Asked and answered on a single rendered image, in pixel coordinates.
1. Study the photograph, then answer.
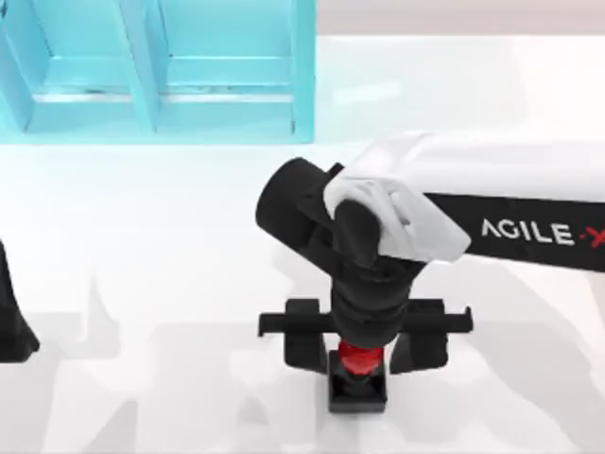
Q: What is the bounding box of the light blue rack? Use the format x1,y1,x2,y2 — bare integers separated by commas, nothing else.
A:
0,0,316,148

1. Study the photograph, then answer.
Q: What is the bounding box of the red trophy with black base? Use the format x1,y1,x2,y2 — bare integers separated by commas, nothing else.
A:
327,339,389,414

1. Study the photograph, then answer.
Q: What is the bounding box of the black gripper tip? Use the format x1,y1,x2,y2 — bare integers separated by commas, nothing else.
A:
0,239,42,365

